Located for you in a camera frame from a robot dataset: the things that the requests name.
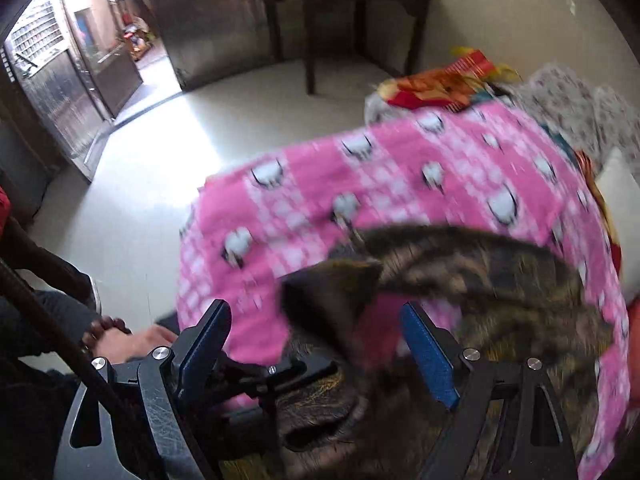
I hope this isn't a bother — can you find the dark wooden table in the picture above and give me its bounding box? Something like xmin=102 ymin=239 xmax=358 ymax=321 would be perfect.
xmin=259 ymin=0 xmax=434 ymax=97

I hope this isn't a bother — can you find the black yellow patterned garment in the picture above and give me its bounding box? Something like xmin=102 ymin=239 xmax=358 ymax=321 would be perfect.
xmin=226 ymin=224 xmax=614 ymax=479

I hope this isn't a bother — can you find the dark metal door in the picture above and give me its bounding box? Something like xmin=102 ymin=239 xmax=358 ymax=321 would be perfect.
xmin=3 ymin=0 xmax=142 ymax=181

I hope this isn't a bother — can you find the floral grey bedding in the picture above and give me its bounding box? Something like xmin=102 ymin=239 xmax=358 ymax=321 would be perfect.
xmin=364 ymin=64 xmax=639 ymax=180

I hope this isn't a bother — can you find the pink penguin blanket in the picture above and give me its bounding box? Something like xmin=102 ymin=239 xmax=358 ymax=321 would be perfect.
xmin=176 ymin=101 xmax=629 ymax=479

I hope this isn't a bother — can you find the person's left hand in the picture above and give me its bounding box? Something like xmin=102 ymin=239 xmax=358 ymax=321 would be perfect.
xmin=81 ymin=316 xmax=178 ymax=364

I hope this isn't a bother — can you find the red yellow clothes pile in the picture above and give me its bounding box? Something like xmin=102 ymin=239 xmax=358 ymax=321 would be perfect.
xmin=378 ymin=47 xmax=522 ymax=112

